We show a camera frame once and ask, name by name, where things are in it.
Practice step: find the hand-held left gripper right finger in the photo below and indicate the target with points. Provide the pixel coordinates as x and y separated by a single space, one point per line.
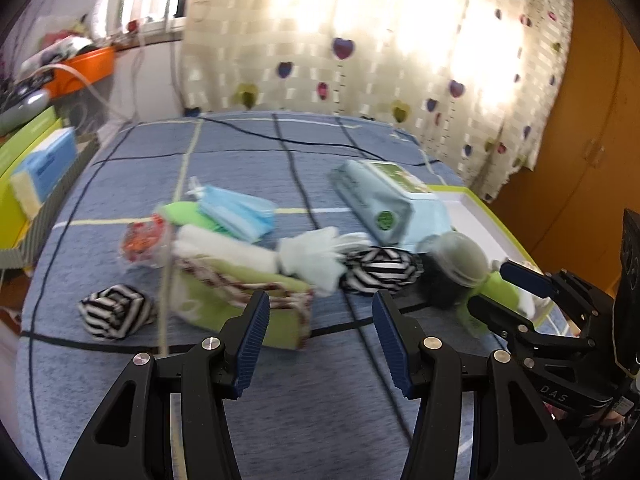
392 345

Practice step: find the green pouch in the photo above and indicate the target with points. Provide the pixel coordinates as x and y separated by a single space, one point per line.
182 212

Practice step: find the blue checked bed blanket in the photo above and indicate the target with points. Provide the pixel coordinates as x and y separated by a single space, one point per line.
250 170

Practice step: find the person's right hand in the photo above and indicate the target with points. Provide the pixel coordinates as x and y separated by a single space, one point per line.
615 417

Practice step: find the green white tray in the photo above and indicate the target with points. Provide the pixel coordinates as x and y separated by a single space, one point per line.
480 215

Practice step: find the blue face masks bundle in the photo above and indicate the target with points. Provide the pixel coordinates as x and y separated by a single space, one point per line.
235 212

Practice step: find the olive green flat box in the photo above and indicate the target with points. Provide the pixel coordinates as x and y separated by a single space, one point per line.
30 127

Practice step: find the light blue soft pack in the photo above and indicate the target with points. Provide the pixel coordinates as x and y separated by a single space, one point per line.
430 222

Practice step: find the black fuzzy item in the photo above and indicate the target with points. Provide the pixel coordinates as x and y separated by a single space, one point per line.
440 287

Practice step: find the grey oval speaker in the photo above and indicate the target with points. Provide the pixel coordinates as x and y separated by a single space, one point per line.
25 107

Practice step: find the person's right forearm plaid sleeve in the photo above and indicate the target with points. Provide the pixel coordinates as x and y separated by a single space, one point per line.
600 452

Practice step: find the lime green jar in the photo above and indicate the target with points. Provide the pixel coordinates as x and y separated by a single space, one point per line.
492 286

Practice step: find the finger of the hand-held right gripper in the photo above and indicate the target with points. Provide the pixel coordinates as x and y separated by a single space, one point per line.
500 317
525 277

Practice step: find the white waffle towel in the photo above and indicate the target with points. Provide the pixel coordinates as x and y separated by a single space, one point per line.
220 247

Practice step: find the wooden wardrobe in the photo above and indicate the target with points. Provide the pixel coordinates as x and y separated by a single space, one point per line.
575 135

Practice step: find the grey striped storage box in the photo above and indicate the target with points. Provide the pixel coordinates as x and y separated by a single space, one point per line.
55 200

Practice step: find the heart print curtain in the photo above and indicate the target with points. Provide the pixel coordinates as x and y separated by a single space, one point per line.
400 35

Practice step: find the black white striped sock ball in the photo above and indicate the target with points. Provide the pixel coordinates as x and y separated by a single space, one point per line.
115 312
380 267

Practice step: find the blue tissue pack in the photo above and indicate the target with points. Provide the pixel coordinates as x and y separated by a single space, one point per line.
47 160

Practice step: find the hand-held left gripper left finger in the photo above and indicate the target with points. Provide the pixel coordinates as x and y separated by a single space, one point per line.
252 345

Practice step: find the teal wet wipes pack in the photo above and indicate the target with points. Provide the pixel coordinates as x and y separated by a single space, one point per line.
375 195

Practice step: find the white fuzzy cloth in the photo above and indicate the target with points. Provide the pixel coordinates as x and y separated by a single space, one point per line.
312 255

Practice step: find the clear bag with red contents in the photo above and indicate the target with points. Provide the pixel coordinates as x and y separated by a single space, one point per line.
142 240

